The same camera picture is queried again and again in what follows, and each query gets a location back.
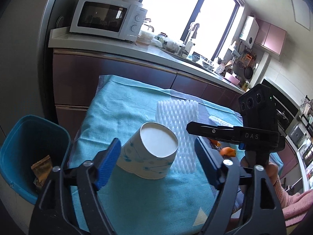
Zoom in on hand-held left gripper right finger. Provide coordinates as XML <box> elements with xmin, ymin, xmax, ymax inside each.
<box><xmin>194</xmin><ymin>140</ymin><xmax>286</xmax><ymax>235</ymax></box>

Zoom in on blue patterned paper cup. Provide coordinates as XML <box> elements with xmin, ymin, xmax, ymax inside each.
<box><xmin>115</xmin><ymin>122</ymin><xmax>178</xmax><ymax>180</ymax></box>

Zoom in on white water heater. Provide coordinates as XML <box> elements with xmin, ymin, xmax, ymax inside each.
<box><xmin>239</xmin><ymin>16</ymin><xmax>260</xmax><ymax>47</ymax></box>

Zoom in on gold foil wrapper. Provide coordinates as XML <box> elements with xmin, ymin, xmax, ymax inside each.
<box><xmin>31</xmin><ymin>155</ymin><xmax>53</xmax><ymax>191</ymax></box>

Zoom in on white microwave oven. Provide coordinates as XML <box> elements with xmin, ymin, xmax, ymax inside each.
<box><xmin>70</xmin><ymin>0</ymin><xmax>148</xmax><ymax>41</ymax></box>

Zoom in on black built-in oven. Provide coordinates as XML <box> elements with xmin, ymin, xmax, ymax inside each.
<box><xmin>262</xmin><ymin>78</ymin><xmax>301</xmax><ymax>134</ymax></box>

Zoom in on kitchen storage rack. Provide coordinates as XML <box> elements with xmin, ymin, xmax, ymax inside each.
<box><xmin>289</xmin><ymin>98</ymin><xmax>313</xmax><ymax>189</ymax></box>

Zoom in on blue plastic bin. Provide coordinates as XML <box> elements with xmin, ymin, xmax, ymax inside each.
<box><xmin>0</xmin><ymin>115</ymin><xmax>71</xmax><ymax>205</ymax></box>

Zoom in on grey refrigerator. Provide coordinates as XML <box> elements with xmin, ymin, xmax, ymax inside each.
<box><xmin>0</xmin><ymin>0</ymin><xmax>81</xmax><ymax>152</ymax></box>

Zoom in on pink wall cabinet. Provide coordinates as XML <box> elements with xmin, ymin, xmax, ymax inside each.
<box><xmin>253</xmin><ymin>18</ymin><xmax>286</xmax><ymax>55</ymax></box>

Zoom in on small white foam net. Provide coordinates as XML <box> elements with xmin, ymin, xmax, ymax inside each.
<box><xmin>209</xmin><ymin>115</ymin><xmax>233</xmax><ymax>128</ymax></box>

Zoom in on dark framed kitchen window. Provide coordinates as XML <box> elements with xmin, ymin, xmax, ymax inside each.
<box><xmin>140</xmin><ymin>0</ymin><xmax>245</xmax><ymax>63</ymax></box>

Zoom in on person's right hand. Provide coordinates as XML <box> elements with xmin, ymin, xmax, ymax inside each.
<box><xmin>266</xmin><ymin>163</ymin><xmax>281</xmax><ymax>183</ymax></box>

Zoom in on white range hood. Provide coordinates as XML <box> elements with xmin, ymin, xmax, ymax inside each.
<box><xmin>254</xmin><ymin>51</ymin><xmax>269</xmax><ymax>86</ymax></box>

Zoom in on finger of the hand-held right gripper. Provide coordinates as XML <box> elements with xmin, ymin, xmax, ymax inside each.
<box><xmin>186</xmin><ymin>122</ymin><xmax>236</xmax><ymax>143</ymax></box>

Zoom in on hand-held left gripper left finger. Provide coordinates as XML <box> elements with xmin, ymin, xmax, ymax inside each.
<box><xmin>29</xmin><ymin>138</ymin><xmax>122</xmax><ymax>235</ymax></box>

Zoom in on brown kitchen base cabinets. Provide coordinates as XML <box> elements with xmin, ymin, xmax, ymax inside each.
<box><xmin>52</xmin><ymin>49</ymin><xmax>245</xmax><ymax>137</ymax></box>

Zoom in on steel kitchen faucet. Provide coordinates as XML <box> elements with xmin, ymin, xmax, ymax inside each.
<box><xmin>183</xmin><ymin>23</ymin><xmax>200</xmax><ymax>54</ymax></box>

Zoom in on glass kettle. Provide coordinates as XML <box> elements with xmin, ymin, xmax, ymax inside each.
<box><xmin>140</xmin><ymin>17</ymin><xmax>156</xmax><ymax>33</ymax></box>

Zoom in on blue patterned tablecloth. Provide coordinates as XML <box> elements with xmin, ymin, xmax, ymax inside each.
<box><xmin>68</xmin><ymin>75</ymin><xmax>245</xmax><ymax>235</ymax></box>

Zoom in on clear plastic food container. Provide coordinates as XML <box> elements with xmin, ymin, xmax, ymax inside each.
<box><xmin>164</xmin><ymin>39</ymin><xmax>180</xmax><ymax>54</ymax></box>

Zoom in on pink basin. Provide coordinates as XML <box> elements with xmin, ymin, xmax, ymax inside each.
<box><xmin>224</xmin><ymin>73</ymin><xmax>241</xmax><ymax>85</ymax></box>

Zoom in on white kitchen countertop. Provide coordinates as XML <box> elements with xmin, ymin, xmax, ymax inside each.
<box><xmin>48</xmin><ymin>27</ymin><xmax>247</xmax><ymax>96</ymax></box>

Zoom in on white dotted utensil holder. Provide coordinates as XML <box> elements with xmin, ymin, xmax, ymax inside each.
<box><xmin>216</xmin><ymin>59</ymin><xmax>227</xmax><ymax>73</ymax></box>

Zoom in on orange peel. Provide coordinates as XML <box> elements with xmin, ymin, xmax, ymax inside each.
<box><xmin>210</xmin><ymin>139</ymin><xmax>237</xmax><ymax>157</ymax></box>

